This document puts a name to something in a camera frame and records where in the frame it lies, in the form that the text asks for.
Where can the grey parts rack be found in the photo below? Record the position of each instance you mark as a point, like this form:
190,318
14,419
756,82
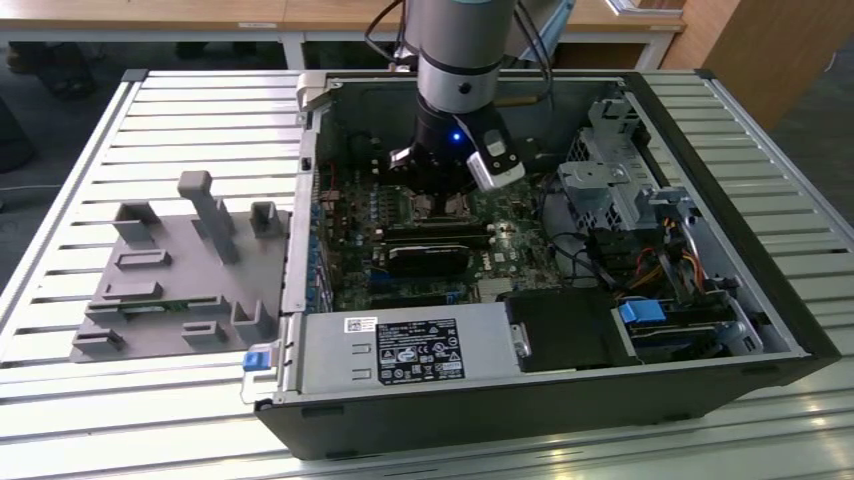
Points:
186,280

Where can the black RAM slot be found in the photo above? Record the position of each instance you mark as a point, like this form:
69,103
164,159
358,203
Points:
433,243
433,232
433,227
433,237

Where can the blue disk carrier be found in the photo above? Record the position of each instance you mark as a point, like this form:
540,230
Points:
640,312

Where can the black PC case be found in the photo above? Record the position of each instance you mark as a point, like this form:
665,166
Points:
467,425

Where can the silver power supply unit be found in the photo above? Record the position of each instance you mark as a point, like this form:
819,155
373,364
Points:
333,350

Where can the black plastic shroud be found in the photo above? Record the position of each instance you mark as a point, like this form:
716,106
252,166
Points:
567,325

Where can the green motherboard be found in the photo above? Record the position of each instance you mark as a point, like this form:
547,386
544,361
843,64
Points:
520,250

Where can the silver metal drive cage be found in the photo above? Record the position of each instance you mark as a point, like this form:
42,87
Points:
600,200

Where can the silver chipset heatsink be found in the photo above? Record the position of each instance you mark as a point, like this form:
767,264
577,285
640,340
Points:
493,289

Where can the blue case latch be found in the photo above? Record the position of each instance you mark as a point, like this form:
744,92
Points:
258,362

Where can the wooden desk white frame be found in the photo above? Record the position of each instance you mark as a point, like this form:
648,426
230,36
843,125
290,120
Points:
166,12
333,15

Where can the CPU socket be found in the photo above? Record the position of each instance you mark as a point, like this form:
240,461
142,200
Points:
436,218

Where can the grey case latch block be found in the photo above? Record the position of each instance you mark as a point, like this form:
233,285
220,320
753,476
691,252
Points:
316,90

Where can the green RAM stick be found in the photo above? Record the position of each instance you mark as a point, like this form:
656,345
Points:
173,306

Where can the graphics card black shroud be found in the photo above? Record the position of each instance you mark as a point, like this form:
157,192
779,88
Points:
427,260

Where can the wooden cabinet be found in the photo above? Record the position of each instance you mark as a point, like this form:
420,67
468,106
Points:
767,50

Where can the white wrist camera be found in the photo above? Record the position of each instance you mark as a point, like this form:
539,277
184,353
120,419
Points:
496,165

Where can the pale blue teach pendant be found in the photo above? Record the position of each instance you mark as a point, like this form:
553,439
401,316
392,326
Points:
556,25

